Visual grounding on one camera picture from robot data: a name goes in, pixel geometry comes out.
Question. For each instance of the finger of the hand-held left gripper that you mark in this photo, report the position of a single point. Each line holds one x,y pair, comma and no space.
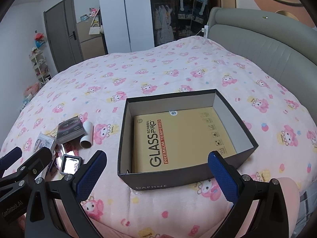
8,157
37,157

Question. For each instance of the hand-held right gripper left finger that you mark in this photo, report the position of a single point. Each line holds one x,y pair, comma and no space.
90,172

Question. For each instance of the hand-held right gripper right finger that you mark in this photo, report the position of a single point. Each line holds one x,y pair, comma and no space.
223,176

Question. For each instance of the grey framed packet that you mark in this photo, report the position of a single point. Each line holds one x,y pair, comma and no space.
70,164

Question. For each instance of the red printed packet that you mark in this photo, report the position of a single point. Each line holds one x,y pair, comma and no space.
68,150

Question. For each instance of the black cardboard box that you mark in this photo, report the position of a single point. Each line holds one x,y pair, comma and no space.
188,176

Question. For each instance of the white cardboard tube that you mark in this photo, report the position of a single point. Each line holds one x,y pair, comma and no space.
87,135

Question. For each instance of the dark purple card box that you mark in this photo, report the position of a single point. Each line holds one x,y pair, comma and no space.
69,130

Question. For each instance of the round picture packet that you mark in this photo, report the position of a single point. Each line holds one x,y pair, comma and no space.
44,141

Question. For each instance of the yellow green printed card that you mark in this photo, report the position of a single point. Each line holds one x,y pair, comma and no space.
52,131

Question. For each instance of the yellow screen protector box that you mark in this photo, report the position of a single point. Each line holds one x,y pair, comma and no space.
183,138

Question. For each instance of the pink plush toy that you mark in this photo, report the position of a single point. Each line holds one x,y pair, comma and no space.
31,89

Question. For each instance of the plain pink cloth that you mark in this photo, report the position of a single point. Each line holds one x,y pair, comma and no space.
288,203

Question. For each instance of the white shelf rack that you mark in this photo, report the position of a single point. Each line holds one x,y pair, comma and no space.
39,67

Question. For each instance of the pink printed blanket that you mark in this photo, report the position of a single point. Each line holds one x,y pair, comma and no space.
161,72

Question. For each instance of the brown cabinet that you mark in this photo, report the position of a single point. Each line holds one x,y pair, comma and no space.
90,44

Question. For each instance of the dark grey door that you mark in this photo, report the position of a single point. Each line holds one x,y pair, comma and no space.
62,34

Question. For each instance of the white handbag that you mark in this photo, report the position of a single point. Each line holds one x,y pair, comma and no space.
95,29

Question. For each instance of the grey sofa cushion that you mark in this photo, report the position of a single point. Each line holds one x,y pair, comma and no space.
272,42

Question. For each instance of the white wardrobe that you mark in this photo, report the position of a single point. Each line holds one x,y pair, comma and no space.
118,14

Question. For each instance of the glass display cabinet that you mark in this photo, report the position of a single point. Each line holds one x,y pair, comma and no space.
180,12

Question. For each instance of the red blue wall toy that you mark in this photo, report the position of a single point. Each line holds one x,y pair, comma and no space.
39,39

